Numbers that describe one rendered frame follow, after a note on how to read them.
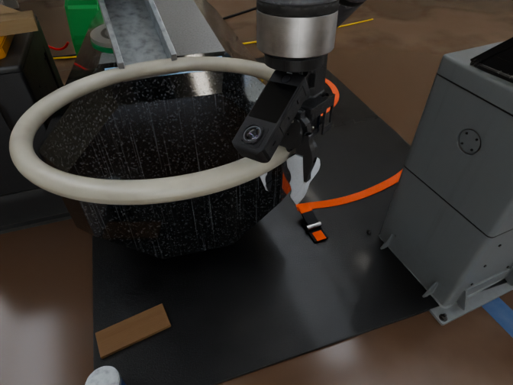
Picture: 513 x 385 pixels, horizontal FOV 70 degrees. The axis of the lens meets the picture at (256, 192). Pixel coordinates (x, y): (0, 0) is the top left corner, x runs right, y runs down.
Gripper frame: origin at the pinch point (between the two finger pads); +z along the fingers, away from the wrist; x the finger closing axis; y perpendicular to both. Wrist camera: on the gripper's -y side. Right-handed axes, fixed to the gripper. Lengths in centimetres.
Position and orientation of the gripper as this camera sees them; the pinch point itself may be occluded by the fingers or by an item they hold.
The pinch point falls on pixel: (279, 192)
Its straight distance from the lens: 54.4
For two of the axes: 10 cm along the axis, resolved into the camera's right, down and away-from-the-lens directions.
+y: 6.2, -4.9, 6.1
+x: -7.9, -3.7, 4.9
